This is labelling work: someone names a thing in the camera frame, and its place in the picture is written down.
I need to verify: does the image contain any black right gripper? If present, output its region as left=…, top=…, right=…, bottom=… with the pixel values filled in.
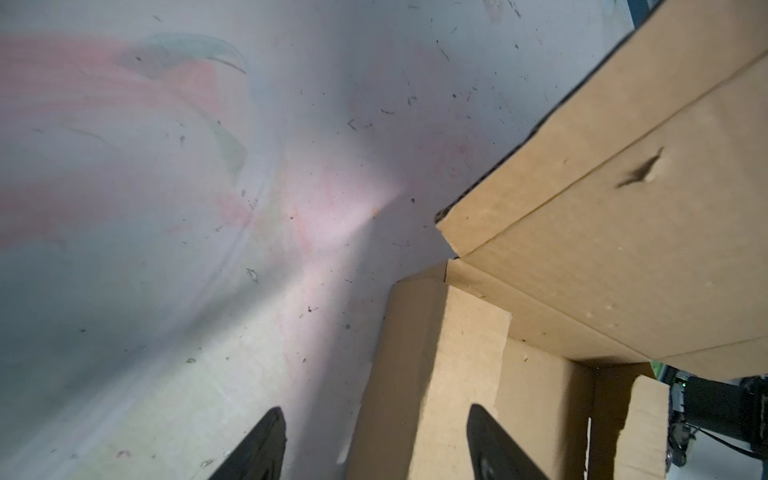
left=665, top=371, right=767, bottom=467

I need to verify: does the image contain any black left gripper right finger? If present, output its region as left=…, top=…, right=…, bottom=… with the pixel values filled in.
left=466, top=404, right=547, bottom=480

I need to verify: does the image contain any brown cardboard box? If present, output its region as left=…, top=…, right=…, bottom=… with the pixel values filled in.
left=347, top=1, right=767, bottom=479

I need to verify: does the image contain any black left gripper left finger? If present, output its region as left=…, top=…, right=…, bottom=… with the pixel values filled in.
left=209, top=406, right=287, bottom=480

